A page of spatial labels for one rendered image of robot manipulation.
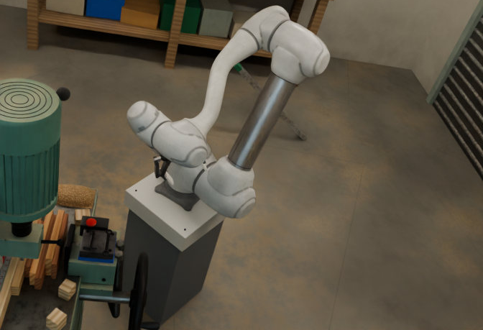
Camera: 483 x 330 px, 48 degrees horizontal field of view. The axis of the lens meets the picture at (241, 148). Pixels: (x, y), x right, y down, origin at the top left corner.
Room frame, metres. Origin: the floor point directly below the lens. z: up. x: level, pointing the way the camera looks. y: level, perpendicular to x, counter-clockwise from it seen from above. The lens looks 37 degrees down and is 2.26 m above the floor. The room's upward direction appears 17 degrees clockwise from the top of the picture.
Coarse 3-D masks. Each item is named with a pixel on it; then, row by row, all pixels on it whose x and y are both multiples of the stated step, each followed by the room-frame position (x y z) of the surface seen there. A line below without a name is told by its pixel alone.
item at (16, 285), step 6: (36, 222) 1.06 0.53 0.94; (24, 258) 0.93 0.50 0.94; (18, 264) 0.91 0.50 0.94; (24, 264) 0.91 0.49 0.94; (18, 270) 0.89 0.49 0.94; (18, 276) 0.87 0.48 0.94; (12, 282) 0.85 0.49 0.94; (18, 282) 0.85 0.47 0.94; (12, 288) 0.83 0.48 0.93; (18, 288) 0.84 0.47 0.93; (12, 294) 0.83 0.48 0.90; (18, 294) 0.84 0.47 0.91
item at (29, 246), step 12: (0, 228) 0.91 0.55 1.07; (36, 228) 0.94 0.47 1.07; (0, 240) 0.87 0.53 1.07; (12, 240) 0.88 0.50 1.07; (24, 240) 0.89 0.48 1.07; (36, 240) 0.90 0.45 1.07; (0, 252) 0.87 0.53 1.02; (12, 252) 0.88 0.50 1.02; (24, 252) 0.89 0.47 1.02; (36, 252) 0.90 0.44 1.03
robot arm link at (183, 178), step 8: (208, 152) 1.63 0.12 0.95; (208, 160) 1.61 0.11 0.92; (216, 160) 1.64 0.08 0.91; (168, 168) 1.61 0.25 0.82; (176, 168) 1.58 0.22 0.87; (184, 168) 1.56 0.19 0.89; (192, 168) 1.56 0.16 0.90; (200, 168) 1.57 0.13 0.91; (176, 176) 1.58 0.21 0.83; (184, 176) 1.56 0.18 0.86; (192, 176) 1.55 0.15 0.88; (176, 184) 1.58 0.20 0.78; (184, 184) 1.56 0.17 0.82; (192, 184) 1.54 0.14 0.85; (184, 192) 1.58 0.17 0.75; (192, 192) 1.56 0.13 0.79
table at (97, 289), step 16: (96, 192) 1.30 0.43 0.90; (64, 208) 1.18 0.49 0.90; (80, 208) 1.20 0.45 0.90; (64, 256) 1.01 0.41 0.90; (64, 272) 0.95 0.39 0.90; (32, 288) 0.87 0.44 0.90; (48, 288) 0.89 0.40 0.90; (80, 288) 0.94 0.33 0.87; (96, 288) 0.95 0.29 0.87; (112, 288) 0.97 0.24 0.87; (16, 304) 0.81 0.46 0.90; (32, 304) 0.83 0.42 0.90; (48, 304) 0.84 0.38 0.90; (64, 304) 0.85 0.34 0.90; (16, 320) 0.77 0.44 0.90; (32, 320) 0.78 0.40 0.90
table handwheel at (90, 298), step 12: (144, 252) 1.09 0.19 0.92; (144, 264) 1.03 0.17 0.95; (144, 276) 0.98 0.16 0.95; (144, 288) 0.95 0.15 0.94; (84, 300) 0.95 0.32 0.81; (96, 300) 0.96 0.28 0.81; (108, 300) 0.96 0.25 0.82; (120, 300) 0.98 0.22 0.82; (132, 300) 0.98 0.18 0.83; (144, 300) 0.93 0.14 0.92; (132, 312) 1.03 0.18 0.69; (132, 324) 0.88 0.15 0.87
